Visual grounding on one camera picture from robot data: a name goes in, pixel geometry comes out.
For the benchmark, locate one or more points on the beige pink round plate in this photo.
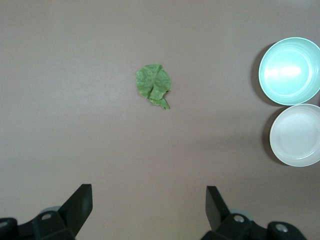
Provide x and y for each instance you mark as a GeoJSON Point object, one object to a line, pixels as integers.
{"type": "Point", "coordinates": [297, 135]}

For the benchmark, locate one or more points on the light green round plate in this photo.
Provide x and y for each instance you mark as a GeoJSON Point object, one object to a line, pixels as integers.
{"type": "Point", "coordinates": [287, 72]}

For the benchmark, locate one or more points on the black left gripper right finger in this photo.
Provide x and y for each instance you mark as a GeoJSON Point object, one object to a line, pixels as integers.
{"type": "Point", "coordinates": [217, 212]}

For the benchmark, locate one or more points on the green lettuce leaf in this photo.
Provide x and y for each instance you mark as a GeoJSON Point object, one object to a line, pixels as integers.
{"type": "Point", "coordinates": [152, 80]}

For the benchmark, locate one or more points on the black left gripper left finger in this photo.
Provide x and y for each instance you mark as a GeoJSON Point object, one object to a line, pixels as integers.
{"type": "Point", "coordinates": [75, 210]}

